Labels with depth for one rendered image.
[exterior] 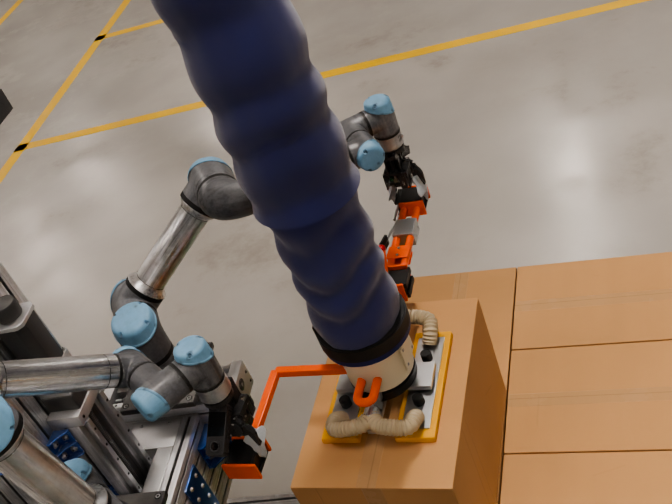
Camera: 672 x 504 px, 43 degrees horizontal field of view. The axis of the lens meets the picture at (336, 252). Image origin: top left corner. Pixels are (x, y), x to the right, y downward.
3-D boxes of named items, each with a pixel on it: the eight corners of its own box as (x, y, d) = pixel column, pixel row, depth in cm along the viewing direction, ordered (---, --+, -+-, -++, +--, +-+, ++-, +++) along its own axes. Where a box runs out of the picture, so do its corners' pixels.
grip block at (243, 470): (262, 479, 197) (254, 466, 194) (229, 479, 200) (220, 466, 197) (272, 448, 203) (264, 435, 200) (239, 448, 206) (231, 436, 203)
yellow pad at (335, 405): (360, 443, 209) (354, 431, 206) (322, 444, 213) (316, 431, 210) (385, 339, 233) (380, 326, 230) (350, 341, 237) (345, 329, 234)
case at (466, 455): (489, 579, 215) (452, 488, 191) (341, 573, 230) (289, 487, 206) (506, 391, 258) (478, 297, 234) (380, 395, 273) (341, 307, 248)
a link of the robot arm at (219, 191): (200, 204, 210) (383, 134, 217) (191, 185, 219) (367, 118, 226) (214, 242, 216) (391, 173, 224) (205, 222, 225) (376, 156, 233)
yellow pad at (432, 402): (436, 442, 202) (431, 429, 199) (396, 443, 206) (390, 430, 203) (453, 335, 226) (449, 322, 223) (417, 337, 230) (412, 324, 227)
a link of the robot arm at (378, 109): (355, 101, 235) (383, 87, 236) (367, 134, 241) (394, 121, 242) (365, 111, 229) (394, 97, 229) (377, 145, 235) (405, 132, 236)
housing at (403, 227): (417, 245, 243) (413, 233, 240) (394, 247, 245) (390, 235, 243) (421, 228, 248) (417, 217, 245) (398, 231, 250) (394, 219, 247)
